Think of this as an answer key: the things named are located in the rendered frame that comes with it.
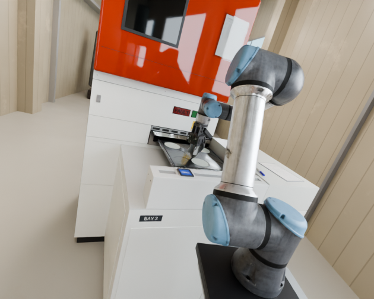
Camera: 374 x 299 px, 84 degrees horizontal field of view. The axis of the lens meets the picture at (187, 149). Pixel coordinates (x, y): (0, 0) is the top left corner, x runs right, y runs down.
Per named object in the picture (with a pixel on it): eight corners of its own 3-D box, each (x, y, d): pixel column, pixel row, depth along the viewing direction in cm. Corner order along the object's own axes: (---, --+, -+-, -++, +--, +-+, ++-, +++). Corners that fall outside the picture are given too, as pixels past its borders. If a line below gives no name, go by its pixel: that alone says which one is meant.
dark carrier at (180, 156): (159, 140, 133) (159, 140, 133) (206, 148, 147) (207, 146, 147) (174, 166, 104) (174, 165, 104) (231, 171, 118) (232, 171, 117)
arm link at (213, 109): (232, 105, 93) (225, 102, 104) (208, 99, 91) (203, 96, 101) (226, 123, 96) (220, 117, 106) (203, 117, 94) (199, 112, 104)
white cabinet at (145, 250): (102, 244, 157) (120, 145, 130) (212, 238, 195) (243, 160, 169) (99, 349, 102) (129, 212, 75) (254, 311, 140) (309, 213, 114)
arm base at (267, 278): (291, 302, 55) (307, 276, 52) (237, 292, 54) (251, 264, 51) (269, 256, 70) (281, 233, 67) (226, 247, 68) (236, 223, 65)
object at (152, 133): (147, 143, 136) (150, 130, 133) (206, 151, 154) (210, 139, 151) (148, 145, 135) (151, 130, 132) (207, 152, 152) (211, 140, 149)
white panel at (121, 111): (85, 138, 124) (94, 69, 112) (205, 153, 157) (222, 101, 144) (85, 140, 122) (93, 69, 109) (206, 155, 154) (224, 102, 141)
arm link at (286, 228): (299, 267, 54) (324, 226, 50) (253, 261, 52) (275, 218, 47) (276, 234, 65) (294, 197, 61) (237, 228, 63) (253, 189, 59)
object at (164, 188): (141, 194, 87) (148, 164, 83) (247, 198, 109) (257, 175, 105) (145, 209, 79) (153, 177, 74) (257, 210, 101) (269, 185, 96)
